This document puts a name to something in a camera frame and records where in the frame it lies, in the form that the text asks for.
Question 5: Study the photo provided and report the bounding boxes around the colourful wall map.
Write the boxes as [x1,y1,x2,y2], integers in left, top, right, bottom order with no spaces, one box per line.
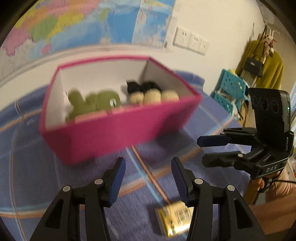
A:
[2,1,176,60]

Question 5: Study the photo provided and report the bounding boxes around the beige plush toy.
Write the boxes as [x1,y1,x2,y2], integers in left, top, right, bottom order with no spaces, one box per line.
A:
[129,89,180,104]

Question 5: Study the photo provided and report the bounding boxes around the green plush toy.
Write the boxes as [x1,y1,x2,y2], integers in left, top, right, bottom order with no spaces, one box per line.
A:
[65,90,121,121]

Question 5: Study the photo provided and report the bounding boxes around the right hand on handle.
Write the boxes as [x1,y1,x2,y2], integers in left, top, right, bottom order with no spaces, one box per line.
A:
[243,178,265,205]

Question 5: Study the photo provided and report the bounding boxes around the orange right sleeve forearm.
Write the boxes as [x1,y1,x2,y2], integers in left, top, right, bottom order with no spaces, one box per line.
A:
[250,170,295,235]

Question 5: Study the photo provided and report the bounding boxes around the pink white cardboard box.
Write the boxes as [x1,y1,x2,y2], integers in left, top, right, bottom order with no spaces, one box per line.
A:
[40,55,202,165]

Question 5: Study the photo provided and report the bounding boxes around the white wall socket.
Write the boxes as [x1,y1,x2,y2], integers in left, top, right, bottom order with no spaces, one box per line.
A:
[198,39,209,56]
[173,27,192,49]
[188,33,202,52]

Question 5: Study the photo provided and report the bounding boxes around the yellow printed packet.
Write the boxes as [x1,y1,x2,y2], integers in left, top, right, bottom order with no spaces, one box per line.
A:
[155,201,194,238]

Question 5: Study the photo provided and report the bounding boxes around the teal plastic rack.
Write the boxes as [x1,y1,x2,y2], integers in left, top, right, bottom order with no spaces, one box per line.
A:
[211,69,250,119]

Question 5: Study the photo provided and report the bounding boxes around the blue plaid cloth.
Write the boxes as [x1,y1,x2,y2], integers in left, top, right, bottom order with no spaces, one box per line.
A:
[0,70,258,241]

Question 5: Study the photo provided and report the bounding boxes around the mustard yellow hanging coat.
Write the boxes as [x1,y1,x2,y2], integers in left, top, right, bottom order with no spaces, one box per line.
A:
[235,40,283,89]

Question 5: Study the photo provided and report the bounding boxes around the black handbag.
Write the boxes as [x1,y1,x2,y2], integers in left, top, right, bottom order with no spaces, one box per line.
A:
[243,57,264,78]

